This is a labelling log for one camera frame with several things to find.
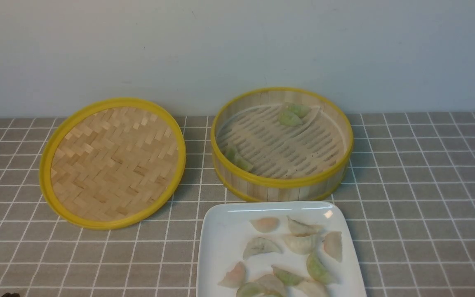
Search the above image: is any green dumpling plate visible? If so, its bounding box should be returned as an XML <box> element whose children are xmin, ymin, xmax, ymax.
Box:
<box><xmin>306</xmin><ymin>251</ymin><xmax>339</xmax><ymax>285</ymax></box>
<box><xmin>271</xmin><ymin>265</ymin><xmax>305</xmax><ymax>286</ymax></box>
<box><xmin>236</xmin><ymin>282</ymin><xmax>282</xmax><ymax>297</ymax></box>

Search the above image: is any green dumpling plate bottom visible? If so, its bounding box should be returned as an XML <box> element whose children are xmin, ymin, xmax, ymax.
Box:
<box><xmin>236</xmin><ymin>282</ymin><xmax>282</xmax><ymax>297</ymax></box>

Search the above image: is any pale dumpling plate bottom centre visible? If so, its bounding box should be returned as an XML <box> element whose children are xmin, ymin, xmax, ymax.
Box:
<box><xmin>255</xmin><ymin>274</ymin><xmax>288</xmax><ymax>297</ymax></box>

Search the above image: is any pink dumpling plate top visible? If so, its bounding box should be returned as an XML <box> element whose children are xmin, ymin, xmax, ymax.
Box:
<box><xmin>249</xmin><ymin>217</ymin><xmax>280</xmax><ymax>233</ymax></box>

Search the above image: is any white dumpling plate centre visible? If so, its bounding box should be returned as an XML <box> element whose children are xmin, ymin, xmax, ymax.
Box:
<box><xmin>282</xmin><ymin>234</ymin><xmax>320</xmax><ymax>255</ymax></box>

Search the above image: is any green dumpling plate right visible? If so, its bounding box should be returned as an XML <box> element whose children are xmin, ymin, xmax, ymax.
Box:
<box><xmin>306</xmin><ymin>251</ymin><xmax>339</xmax><ymax>285</ymax></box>

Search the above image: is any white square plate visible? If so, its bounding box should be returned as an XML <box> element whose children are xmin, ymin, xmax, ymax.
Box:
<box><xmin>197</xmin><ymin>201</ymin><xmax>367</xmax><ymax>297</ymax></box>

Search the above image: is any pink dumpling plate left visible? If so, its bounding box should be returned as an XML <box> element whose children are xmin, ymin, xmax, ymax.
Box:
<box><xmin>217</xmin><ymin>262</ymin><xmax>247</xmax><ymax>289</ymax></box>

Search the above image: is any white dumpling plate bottom right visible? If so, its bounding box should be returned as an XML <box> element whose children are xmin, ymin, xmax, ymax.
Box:
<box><xmin>294</xmin><ymin>280</ymin><xmax>330</xmax><ymax>297</ymax></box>

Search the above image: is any green dumpling plate lower centre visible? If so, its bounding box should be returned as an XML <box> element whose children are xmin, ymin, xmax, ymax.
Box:
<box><xmin>271</xmin><ymin>265</ymin><xmax>305</xmax><ymax>286</ymax></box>

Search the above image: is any bamboo steamer basket yellow rim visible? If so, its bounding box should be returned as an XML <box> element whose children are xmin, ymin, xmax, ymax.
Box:
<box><xmin>210</xmin><ymin>87</ymin><xmax>354</xmax><ymax>202</ymax></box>

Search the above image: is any pink dumpling plate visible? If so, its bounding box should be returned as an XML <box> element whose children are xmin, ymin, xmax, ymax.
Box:
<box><xmin>217</xmin><ymin>262</ymin><xmax>247</xmax><ymax>289</ymax></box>
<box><xmin>249</xmin><ymin>217</ymin><xmax>280</xmax><ymax>233</ymax></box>

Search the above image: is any white dumpling plate top right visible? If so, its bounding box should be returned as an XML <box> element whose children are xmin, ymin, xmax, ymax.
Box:
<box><xmin>287</xmin><ymin>216</ymin><xmax>324</xmax><ymax>237</ymax></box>

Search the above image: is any white dumpling plate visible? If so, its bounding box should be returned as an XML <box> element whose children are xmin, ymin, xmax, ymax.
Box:
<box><xmin>294</xmin><ymin>280</ymin><xmax>330</xmax><ymax>297</ymax></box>
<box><xmin>287</xmin><ymin>216</ymin><xmax>324</xmax><ymax>237</ymax></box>
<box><xmin>282</xmin><ymin>234</ymin><xmax>320</xmax><ymax>255</ymax></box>

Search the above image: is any bamboo steamer lid yellow rim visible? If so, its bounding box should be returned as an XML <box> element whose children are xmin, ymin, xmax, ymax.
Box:
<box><xmin>38</xmin><ymin>98</ymin><xmax>186</xmax><ymax>230</ymax></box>

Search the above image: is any pale green dumpling centre left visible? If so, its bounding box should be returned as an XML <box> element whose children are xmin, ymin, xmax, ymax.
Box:
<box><xmin>242</xmin><ymin>237</ymin><xmax>283</xmax><ymax>260</ymax></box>

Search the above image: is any pale pink dumpling right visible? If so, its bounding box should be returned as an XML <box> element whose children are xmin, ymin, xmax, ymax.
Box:
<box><xmin>323</xmin><ymin>231</ymin><xmax>343</xmax><ymax>263</ymax></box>

